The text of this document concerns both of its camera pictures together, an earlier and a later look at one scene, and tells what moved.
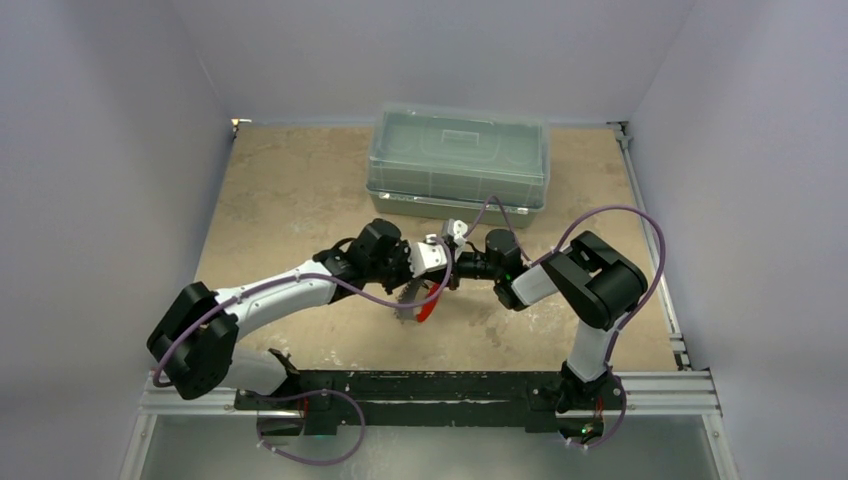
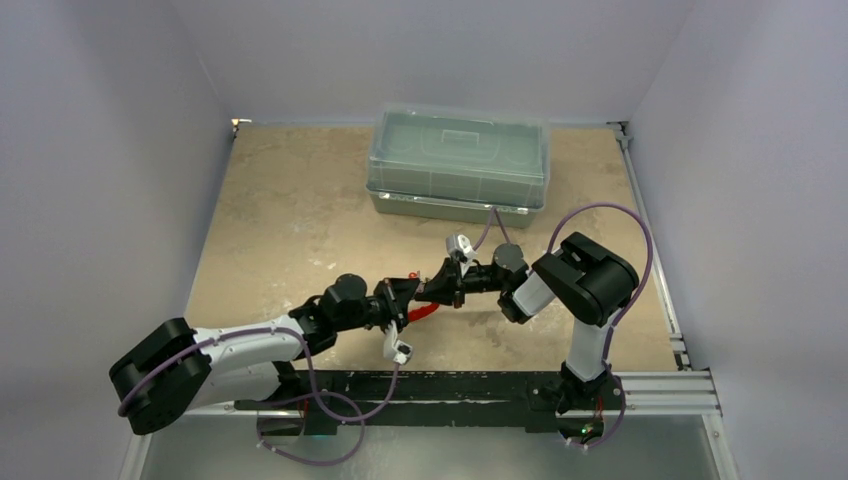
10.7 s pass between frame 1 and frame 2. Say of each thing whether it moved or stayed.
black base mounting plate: stayed
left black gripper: moved
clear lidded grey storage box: stayed
